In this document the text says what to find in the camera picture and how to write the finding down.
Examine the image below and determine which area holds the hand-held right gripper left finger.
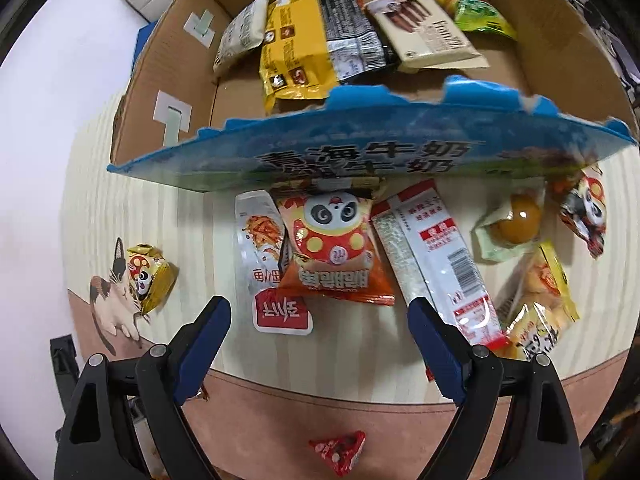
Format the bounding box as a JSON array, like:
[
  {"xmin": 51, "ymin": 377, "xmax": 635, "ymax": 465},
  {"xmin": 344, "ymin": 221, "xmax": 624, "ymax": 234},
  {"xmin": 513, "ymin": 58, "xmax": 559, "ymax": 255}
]
[{"xmin": 54, "ymin": 296, "xmax": 232, "ymax": 480}]

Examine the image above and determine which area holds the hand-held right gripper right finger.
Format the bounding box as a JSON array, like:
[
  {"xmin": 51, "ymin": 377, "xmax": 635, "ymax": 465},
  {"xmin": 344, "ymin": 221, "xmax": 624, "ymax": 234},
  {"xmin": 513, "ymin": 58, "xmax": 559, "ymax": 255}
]
[{"xmin": 406, "ymin": 297, "xmax": 583, "ymax": 480}]

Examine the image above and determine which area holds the small gold panda packet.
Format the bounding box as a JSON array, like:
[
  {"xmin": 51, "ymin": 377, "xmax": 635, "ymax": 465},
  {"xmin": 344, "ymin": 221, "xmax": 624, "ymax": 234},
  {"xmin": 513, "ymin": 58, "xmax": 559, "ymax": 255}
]
[{"xmin": 125, "ymin": 243, "xmax": 179, "ymax": 316}]

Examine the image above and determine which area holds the long white and red packet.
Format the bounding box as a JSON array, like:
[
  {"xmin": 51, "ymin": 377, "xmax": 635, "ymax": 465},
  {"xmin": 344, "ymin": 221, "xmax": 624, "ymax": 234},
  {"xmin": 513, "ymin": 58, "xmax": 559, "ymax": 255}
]
[{"xmin": 371, "ymin": 180, "xmax": 508, "ymax": 381}]

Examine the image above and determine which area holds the white spicy strip packet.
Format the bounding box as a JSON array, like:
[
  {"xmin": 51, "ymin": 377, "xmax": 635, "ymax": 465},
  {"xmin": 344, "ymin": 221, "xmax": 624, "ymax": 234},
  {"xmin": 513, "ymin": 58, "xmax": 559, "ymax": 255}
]
[{"xmin": 234, "ymin": 190, "xmax": 314, "ymax": 335}]

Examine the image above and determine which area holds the yellow pastry packet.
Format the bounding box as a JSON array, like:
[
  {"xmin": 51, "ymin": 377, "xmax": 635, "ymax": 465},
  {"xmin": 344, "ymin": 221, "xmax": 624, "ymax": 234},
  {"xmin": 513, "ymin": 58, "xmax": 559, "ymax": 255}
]
[{"xmin": 500, "ymin": 242, "xmax": 581, "ymax": 361}]

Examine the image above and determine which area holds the red triangular snack packet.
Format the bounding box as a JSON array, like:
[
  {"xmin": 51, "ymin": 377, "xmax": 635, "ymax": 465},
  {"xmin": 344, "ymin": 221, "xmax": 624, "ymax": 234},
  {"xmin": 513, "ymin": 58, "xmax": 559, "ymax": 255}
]
[{"xmin": 308, "ymin": 430, "xmax": 367, "ymax": 478}]

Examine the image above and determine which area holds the orange panda snack packet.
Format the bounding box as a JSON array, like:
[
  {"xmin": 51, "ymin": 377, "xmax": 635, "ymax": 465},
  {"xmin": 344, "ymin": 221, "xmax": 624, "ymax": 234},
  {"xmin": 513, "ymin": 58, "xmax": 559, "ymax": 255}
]
[{"xmin": 272, "ymin": 187, "xmax": 396, "ymax": 307}]

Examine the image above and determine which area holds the braised egg packet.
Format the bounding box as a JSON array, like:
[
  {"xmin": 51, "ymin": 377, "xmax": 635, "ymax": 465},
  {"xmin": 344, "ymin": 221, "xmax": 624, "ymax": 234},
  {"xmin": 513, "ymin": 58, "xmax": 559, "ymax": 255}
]
[{"xmin": 474, "ymin": 187, "xmax": 546, "ymax": 263}]

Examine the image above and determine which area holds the dark panda snack packet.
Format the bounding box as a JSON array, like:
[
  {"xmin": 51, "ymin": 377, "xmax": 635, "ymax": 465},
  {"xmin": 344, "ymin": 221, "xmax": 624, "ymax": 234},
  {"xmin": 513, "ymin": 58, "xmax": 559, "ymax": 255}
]
[{"xmin": 547, "ymin": 165, "xmax": 608, "ymax": 258}]

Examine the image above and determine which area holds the cardboard box with blue print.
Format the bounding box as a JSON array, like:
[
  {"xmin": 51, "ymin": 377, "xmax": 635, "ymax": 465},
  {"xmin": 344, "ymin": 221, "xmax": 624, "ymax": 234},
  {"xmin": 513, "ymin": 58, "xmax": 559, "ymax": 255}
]
[{"xmin": 107, "ymin": 0, "xmax": 640, "ymax": 196}]

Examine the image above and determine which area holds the striped tablecloth with cat print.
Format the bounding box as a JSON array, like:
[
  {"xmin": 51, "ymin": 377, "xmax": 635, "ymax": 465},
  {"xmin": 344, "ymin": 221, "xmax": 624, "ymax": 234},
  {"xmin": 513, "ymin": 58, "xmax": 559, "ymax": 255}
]
[{"xmin": 65, "ymin": 90, "xmax": 632, "ymax": 480}]

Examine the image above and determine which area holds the black stand part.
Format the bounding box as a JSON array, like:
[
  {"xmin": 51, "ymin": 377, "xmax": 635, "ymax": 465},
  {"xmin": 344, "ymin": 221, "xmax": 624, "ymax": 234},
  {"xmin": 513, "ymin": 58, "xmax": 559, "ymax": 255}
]
[{"xmin": 49, "ymin": 335, "xmax": 78, "ymax": 391}]

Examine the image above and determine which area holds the yellow snack packet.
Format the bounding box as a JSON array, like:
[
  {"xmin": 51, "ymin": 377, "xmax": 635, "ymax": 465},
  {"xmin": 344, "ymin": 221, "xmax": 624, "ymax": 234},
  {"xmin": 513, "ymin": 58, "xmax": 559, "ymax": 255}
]
[{"xmin": 260, "ymin": 0, "xmax": 343, "ymax": 113}]

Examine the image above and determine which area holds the white and green snack packet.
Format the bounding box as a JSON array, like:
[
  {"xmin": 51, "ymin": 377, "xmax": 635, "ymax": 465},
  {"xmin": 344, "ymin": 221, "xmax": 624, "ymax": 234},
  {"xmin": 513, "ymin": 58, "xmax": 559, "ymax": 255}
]
[{"xmin": 213, "ymin": 0, "xmax": 271, "ymax": 77}]

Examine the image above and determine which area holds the cream chocolate stick box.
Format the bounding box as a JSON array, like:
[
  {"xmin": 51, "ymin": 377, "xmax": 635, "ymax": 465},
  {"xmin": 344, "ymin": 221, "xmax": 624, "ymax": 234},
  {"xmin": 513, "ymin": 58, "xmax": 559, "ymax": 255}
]
[{"xmin": 364, "ymin": 0, "xmax": 490, "ymax": 75}]

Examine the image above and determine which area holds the black snack packet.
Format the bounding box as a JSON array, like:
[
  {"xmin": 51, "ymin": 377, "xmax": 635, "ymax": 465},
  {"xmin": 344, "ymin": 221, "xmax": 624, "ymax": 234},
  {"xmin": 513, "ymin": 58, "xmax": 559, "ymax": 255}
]
[{"xmin": 316, "ymin": 0, "xmax": 401, "ymax": 85}]

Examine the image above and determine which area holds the green candy bag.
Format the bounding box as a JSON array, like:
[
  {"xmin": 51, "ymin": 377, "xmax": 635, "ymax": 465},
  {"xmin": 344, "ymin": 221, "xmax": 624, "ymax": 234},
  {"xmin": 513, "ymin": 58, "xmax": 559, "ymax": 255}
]
[{"xmin": 422, "ymin": 0, "xmax": 517, "ymax": 41}]

